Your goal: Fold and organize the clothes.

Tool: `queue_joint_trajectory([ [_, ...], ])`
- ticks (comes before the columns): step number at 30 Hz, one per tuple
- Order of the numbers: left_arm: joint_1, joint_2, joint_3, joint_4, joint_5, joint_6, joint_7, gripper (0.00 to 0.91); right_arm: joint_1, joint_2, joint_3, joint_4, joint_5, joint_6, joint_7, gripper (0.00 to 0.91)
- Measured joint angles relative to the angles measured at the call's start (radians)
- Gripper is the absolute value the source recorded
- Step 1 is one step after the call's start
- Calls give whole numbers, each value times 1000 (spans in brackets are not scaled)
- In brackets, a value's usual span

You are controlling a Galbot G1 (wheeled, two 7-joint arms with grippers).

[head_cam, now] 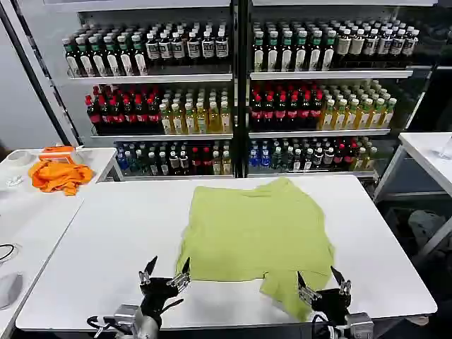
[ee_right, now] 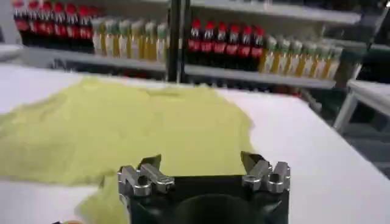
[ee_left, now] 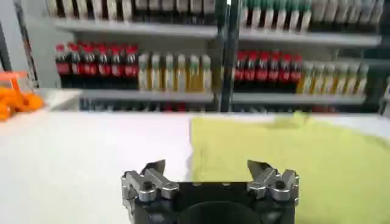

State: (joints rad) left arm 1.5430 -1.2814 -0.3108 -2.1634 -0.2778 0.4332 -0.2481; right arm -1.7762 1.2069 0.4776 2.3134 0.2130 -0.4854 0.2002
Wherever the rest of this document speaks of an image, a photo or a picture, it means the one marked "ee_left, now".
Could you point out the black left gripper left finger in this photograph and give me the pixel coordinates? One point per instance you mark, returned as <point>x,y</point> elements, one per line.
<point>152,182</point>

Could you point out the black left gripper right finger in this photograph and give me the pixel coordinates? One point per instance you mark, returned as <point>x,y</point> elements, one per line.
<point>272,182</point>

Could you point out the yellow-green shirt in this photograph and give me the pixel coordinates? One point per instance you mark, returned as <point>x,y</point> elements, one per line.
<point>292,170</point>

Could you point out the grey shelf with bottles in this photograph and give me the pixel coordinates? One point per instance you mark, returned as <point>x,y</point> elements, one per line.
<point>213,54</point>

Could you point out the orange objects pile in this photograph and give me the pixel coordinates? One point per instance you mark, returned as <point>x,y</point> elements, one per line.
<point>16,99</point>

